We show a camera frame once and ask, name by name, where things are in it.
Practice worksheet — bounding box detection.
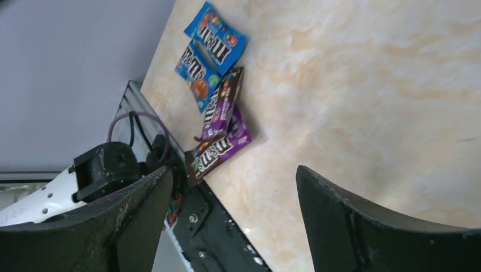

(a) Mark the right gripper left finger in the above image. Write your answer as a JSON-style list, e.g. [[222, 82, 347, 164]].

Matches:
[[1, 167, 174, 271]]

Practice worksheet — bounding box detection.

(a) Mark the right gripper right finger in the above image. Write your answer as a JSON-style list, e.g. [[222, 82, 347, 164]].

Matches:
[[296, 165, 480, 271]]

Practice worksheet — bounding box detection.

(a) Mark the purple candy bag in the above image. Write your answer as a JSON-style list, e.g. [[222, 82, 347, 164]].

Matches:
[[194, 67, 244, 142], [184, 106, 252, 186]]

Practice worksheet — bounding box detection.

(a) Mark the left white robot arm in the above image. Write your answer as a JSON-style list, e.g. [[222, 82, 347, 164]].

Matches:
[[1, 142, 142, 227]]

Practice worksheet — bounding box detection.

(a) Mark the blue candy bag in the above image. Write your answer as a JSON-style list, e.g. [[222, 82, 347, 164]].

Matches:
[[175, 40, 221, 114], [184, 1, 247, 75]]

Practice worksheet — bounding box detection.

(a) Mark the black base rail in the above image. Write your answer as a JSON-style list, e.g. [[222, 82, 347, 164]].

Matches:
[[146, 134, 270, 271]]

